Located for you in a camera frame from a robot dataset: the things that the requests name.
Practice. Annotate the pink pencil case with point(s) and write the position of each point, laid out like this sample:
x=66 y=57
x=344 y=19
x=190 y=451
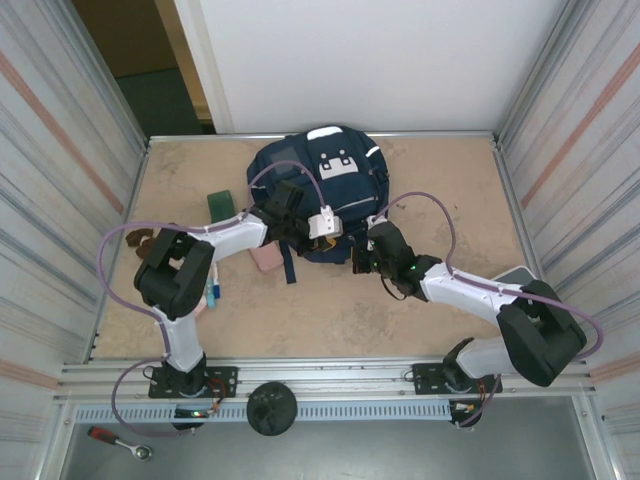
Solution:
x=267 y=257

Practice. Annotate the navy blue backpack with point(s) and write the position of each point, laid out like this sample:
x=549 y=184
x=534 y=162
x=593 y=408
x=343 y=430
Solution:
x=350 y=190

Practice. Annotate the green pencil case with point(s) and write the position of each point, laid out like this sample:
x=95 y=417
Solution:
x=221 y=204

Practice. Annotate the teal eraser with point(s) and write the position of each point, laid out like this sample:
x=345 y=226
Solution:
x=212 y=301

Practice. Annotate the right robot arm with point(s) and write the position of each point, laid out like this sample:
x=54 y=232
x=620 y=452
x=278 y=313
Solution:
x=465 y=287

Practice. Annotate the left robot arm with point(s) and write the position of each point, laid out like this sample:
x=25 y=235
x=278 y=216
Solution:
x=235 y=237

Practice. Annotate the aluminium table edge bar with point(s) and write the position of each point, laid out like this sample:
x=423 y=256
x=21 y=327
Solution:
x=225 y=136

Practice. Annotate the grey and white tray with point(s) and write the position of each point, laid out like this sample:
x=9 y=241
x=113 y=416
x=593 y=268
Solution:
x=510 y=277

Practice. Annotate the small brown lump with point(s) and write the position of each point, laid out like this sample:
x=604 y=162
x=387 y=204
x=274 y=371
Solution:
x=135 y=237

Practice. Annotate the black round knob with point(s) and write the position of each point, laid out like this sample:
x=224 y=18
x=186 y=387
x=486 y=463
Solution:
x=272 y=409

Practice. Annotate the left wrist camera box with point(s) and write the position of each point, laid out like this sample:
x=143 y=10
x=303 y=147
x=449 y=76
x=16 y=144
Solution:
x=325 y=224

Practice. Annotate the aluminium mounting rail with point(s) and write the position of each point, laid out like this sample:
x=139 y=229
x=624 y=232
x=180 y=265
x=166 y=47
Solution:
x=325 y=372

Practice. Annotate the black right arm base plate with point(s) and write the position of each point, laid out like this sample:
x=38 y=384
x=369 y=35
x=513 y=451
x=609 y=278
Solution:
x=425 y=380

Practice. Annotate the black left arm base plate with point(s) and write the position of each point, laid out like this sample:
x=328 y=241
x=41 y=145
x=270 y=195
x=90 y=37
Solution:
x=225 y=380

